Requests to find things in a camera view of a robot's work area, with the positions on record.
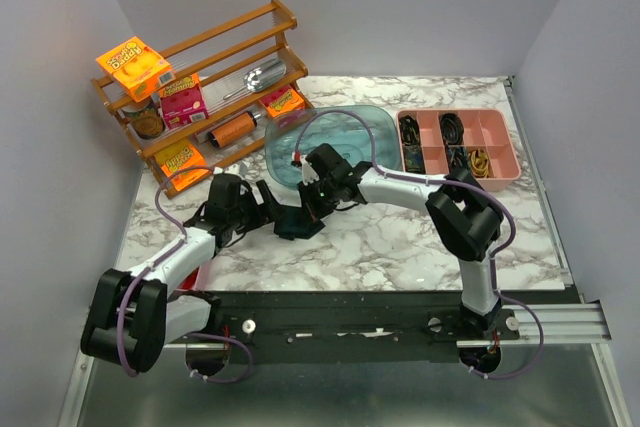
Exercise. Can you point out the rolled blue floral tie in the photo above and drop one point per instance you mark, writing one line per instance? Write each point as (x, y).
(413, 159)

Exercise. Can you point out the orange sponge box bottom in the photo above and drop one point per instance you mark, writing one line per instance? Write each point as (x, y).
(178, 156)

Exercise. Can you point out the brown cylinder bottle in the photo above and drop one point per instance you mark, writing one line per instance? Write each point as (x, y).
(233, 130)

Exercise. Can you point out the orange Scrub Daddy box top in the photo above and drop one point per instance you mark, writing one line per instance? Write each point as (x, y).
(137, 68)

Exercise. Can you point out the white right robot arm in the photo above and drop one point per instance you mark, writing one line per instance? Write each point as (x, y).
(466, 220)

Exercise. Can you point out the metal scoop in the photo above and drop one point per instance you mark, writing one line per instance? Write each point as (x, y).
(260, 78)

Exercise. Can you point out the rolled yellow tie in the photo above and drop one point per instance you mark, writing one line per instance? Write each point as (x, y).
(480, 163)

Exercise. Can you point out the rolled dark patterned tie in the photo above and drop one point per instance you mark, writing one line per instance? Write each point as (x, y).
(409, 130)

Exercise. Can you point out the orange sponge box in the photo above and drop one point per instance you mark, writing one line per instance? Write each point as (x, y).
(178, 156)
(283, 100)

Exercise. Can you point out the rolled blue striped tie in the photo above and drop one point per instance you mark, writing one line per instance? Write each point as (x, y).
(457, 157)

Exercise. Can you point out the pink Scrub Mommy box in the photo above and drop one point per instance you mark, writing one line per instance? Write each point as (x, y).
(182, 102)

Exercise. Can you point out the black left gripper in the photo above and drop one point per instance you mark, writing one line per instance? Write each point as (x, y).
(268, 209)

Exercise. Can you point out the rolled black tie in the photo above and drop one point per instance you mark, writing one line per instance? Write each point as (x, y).
(451, 128)

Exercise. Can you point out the pink divided organizer tray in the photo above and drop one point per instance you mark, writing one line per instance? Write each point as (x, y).
(437, 141)

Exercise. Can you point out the food can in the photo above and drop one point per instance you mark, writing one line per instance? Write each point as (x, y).
(145, 118)

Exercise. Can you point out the wooden three-tier rack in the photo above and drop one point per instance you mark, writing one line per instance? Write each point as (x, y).
(221, 56)

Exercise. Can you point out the clear blue plastic tub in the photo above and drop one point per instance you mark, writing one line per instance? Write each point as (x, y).
(356, 132)

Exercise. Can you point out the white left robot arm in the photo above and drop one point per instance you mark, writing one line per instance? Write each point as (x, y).
(131, 317)

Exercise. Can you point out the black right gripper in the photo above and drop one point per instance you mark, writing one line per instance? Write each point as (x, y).
(305, 196)

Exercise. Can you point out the pink narrow bin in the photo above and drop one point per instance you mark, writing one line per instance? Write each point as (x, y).
(196, 280)

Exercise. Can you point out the orange sponge box right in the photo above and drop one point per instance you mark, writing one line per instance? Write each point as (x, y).
(283, 100)

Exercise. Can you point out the dark green necktie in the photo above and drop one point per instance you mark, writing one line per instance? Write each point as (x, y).
(292, 227)

